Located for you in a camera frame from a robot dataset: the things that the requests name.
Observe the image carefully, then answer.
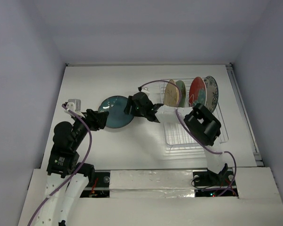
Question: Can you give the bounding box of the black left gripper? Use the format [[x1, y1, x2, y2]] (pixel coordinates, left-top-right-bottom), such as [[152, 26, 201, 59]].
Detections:
[[71, 107, 108, 148]]

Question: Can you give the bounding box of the dark teal plate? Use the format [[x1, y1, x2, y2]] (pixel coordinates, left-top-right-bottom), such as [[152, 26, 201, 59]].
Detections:
[[98, 96, 134, 129]]

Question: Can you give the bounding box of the red plate with teal flower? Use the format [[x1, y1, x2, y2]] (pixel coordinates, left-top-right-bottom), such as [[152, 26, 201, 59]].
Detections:
[[188, 77, 207, 107]]

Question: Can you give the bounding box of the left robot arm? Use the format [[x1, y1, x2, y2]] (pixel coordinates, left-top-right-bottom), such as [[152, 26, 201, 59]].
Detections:
[[28, 105, 109, 226]]

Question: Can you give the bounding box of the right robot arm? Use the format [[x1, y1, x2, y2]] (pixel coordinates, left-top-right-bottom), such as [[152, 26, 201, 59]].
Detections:
[[124, 92, 225, 185]]

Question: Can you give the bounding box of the beige floral plate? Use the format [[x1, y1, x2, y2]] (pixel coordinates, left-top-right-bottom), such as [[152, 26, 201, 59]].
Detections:
[[163, 80, 179, 107]]

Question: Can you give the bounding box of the green plate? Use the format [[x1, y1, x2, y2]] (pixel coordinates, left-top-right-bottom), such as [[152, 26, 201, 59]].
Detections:
[[175, 80, 186, 107]]

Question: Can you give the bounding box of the white foam block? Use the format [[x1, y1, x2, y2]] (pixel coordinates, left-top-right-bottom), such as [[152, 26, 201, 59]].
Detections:
[[109, 170, 195, 199]]

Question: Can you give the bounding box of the white blue patterned plate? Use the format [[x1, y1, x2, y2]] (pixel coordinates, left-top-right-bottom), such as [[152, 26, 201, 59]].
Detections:
[[204, 76, 219, 113]]

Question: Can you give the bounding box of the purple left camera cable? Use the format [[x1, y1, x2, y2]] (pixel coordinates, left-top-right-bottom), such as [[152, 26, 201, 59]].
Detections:
[[27, 105, 93, 226]]

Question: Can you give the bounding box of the purple camera cable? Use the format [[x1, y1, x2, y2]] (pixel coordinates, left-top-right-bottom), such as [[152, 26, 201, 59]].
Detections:
[[27, 105, 93, 226], [138, 80, 238, 197]]

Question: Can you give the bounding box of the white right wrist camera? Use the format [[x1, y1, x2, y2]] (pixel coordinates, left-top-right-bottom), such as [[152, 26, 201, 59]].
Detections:
[[138, 87, 150, 94]]

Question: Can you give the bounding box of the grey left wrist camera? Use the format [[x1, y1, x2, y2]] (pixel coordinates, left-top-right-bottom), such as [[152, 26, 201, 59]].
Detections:
[[62, 99, 83, 117]]

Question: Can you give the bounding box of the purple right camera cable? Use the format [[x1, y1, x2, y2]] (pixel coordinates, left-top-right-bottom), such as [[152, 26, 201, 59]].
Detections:
[[138, 80, 238, 197]]

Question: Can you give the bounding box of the white wire dish rack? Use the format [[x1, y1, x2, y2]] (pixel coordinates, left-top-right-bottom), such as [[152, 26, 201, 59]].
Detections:
[[164, 79, 229, 150]]

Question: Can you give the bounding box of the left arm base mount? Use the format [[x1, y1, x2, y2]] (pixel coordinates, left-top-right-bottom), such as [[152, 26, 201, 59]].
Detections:
[[80, 170, 110, 198]]

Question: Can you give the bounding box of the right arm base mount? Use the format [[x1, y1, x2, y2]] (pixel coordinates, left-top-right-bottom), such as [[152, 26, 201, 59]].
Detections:
[[191, 164, 238, 197]]

